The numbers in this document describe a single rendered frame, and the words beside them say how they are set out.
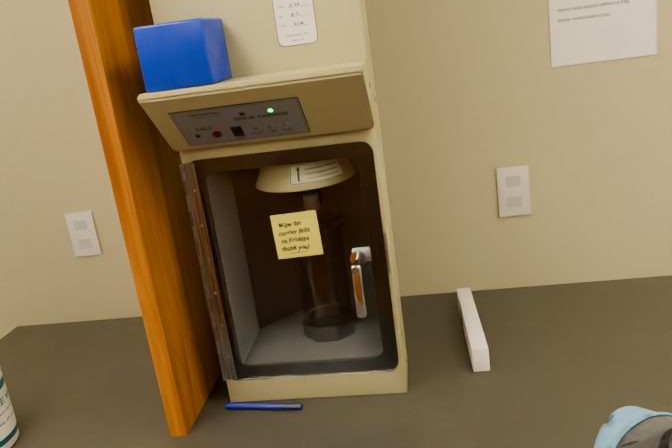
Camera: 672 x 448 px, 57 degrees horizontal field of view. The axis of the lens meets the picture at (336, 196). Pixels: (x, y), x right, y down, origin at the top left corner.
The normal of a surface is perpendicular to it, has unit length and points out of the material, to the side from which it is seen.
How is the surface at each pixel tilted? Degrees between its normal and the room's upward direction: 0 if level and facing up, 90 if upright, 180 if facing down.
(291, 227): 90
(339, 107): 135
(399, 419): 0
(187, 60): 90
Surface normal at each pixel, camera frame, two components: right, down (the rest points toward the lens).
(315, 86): 0.02, 0.87
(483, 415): -0.14, -0.96
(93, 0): 0.98, -0.10
